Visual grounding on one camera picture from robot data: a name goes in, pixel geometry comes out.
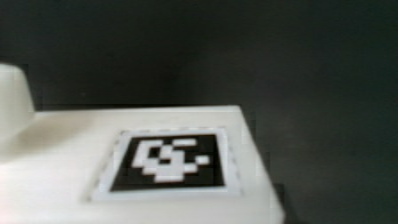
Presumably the white drawer tray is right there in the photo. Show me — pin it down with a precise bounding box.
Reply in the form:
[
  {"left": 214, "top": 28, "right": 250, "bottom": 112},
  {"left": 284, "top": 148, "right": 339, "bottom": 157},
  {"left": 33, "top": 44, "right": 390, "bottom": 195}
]
[{"left": 0, "top": 64, "right": 284, "bottom": 224}]

